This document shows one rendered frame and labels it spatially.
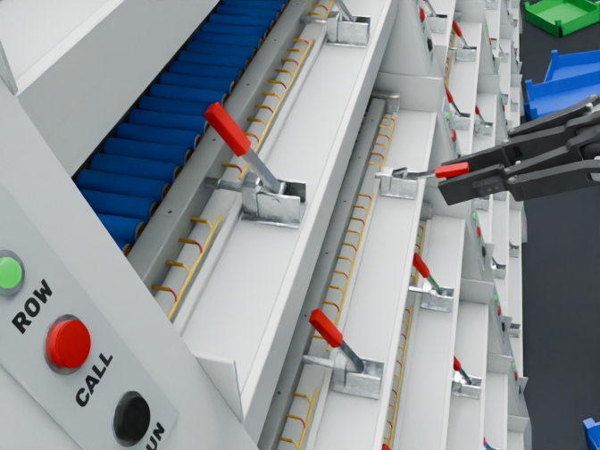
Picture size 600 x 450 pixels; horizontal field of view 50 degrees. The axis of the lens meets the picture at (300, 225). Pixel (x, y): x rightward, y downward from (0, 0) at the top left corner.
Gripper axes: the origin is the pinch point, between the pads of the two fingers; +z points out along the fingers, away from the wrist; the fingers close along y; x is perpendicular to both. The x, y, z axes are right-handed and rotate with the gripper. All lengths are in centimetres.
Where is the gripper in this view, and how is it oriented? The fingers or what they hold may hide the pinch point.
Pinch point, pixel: (473, 175)
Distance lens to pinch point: 72.5
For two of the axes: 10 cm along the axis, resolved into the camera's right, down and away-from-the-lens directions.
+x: -5.1, -7.2, -4.8
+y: 2.4, -6.5, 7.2
